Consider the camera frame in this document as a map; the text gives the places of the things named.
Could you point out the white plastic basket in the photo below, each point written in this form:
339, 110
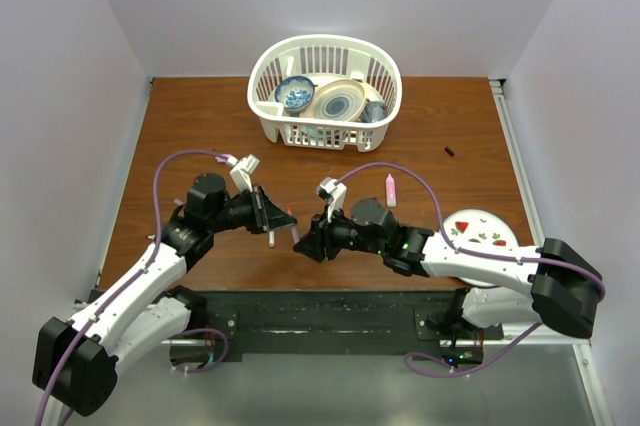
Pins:
324, 58

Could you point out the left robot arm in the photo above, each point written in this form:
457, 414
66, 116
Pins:
78, 361

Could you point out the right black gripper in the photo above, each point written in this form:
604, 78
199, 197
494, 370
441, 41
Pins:
318, 242

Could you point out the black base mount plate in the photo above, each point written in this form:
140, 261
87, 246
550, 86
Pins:
329, 322

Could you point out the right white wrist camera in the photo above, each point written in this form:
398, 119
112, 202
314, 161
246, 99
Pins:
333, 193

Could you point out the dark blue cup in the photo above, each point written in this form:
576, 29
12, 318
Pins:
373, 111

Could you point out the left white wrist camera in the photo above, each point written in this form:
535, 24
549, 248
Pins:
241, 171

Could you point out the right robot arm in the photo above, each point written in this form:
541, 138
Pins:
550, 284

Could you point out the watermelon pattern plate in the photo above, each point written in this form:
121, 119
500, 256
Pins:
475, 226

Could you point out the blue patterned bowl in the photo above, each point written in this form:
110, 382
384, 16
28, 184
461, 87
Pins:
295, 93

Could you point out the beige blue plate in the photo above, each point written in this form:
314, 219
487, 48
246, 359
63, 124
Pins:
339, 100

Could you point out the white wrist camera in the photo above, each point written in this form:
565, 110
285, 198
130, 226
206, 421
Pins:
241, 171
333, 193

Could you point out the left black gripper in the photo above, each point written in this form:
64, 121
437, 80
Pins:
265, 213

